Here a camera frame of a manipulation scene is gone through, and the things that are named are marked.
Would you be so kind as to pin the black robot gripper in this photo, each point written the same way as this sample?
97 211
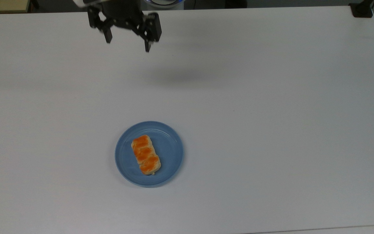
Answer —
122 11

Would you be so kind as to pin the orange glazed bread loaf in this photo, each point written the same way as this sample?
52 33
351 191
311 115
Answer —
145 155

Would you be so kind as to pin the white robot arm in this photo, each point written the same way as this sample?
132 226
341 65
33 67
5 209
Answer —
86 2

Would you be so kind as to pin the blue round plastic plate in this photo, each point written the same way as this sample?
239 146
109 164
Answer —
170 152

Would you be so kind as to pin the light wooden side table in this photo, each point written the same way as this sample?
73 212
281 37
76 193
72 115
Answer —
3 6

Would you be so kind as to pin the black table clamp mount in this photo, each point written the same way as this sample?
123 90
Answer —
362 9

